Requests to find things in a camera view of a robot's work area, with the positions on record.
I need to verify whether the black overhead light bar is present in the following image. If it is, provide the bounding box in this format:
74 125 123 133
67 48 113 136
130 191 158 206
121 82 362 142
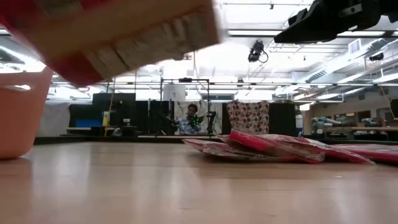
226 29 398 39

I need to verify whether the white board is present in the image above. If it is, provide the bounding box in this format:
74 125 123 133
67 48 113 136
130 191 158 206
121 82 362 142
162 83 187 102

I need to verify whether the patterned hanging cloth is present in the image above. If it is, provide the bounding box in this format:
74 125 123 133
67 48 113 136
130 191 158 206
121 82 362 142
226 100 271 134

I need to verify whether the black ceiling camera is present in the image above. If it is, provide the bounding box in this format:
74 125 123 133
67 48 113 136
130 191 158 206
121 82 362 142
247 40 269 64

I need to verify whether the yellow strap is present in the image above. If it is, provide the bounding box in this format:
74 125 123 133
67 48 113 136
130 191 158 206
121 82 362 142
103 77 117 137

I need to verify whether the wooden storage shelf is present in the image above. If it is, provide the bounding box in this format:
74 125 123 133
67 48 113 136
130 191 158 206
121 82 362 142
310 113 398 141

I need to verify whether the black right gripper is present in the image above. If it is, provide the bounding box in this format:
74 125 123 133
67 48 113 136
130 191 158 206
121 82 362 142
273 0 398 45

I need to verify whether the person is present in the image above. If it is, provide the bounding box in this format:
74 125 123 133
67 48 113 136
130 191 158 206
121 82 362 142
177 103 203 136

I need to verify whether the red popcorn bag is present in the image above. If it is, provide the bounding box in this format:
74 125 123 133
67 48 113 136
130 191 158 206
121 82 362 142
182 138 300 163
228 129 326 164
0 0 223 88
310 139 376 166
331 143 398 164

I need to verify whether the peach plastic basket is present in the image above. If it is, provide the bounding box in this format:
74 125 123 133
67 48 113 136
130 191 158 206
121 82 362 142
0 66 55 161

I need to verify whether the blue box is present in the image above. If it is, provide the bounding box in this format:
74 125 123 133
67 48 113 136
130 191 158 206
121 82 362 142
75 119 104 129

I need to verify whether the black cabinet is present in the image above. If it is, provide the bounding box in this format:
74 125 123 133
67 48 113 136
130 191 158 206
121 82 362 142
268 102 297 134

